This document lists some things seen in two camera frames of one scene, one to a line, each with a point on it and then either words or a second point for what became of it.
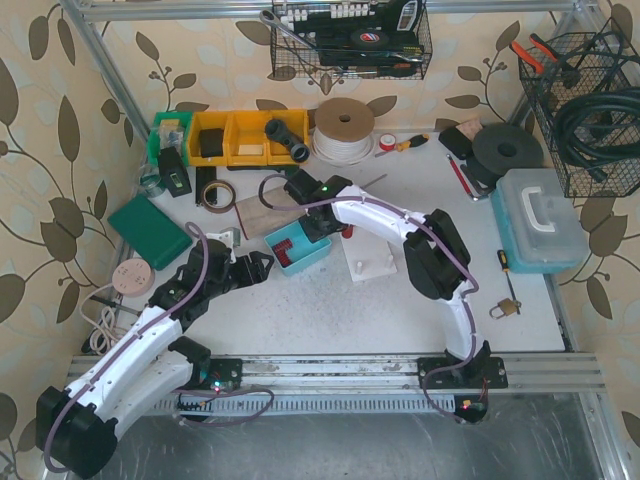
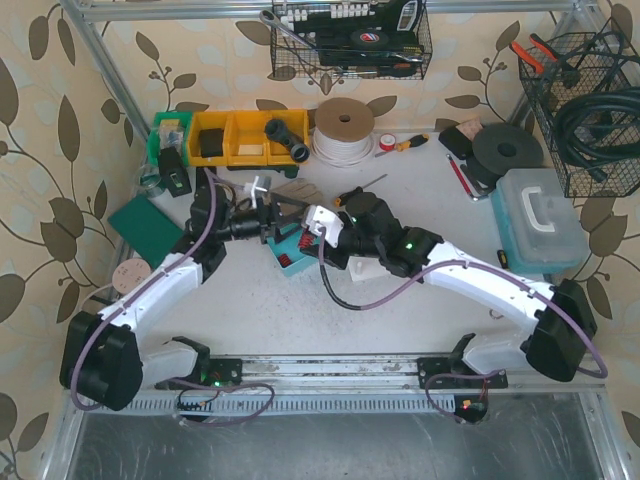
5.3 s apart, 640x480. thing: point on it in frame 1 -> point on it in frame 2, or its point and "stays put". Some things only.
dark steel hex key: [474, 182] stays put
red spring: [286, 244] -> [305, 240]
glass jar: [150, 179] stays put
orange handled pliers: [518, 50] stays put
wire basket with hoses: [587, 90] stays put
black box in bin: [212, 143] stays put
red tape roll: [387, 142] stays put
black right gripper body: [313, 226] -> [345, 240]
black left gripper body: [245, 267] -> [270, 220]
